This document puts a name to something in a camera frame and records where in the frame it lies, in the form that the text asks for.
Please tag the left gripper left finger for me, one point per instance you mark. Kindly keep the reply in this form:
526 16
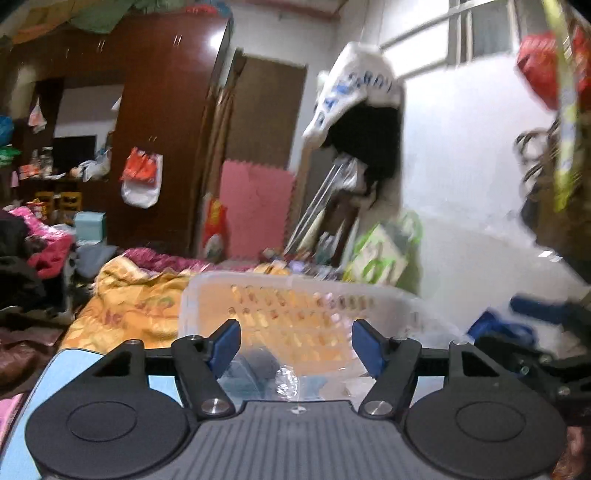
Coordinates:
199 363

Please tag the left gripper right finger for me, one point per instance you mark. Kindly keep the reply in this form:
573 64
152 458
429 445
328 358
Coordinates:
392 364

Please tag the yellow patterned blanket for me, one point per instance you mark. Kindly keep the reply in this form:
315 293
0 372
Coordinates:
136 298

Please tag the blue fabric shopping bag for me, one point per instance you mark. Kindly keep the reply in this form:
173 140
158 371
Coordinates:
491 323

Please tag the white plastic laundry basket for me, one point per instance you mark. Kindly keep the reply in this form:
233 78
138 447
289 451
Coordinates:
296 331

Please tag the green white shopping bag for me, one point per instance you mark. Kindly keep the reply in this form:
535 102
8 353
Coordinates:
383 254

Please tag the pink foam mat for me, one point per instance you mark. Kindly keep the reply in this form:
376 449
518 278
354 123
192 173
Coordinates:
257 200

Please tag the teal small box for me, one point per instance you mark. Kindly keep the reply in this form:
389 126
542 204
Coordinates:
90 227

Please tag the pink floral bedding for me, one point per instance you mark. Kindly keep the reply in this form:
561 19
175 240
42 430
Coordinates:
49 262

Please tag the orange white hanging bag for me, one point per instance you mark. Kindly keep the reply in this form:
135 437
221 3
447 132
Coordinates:
141 178

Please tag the brown hanging bag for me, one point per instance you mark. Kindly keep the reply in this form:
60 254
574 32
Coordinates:
556 210

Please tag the white hanging tote bag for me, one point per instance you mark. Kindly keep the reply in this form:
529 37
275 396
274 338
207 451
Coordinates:
361 75

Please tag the dark red wooden wardrobe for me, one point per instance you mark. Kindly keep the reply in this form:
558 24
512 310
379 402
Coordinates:
167 65

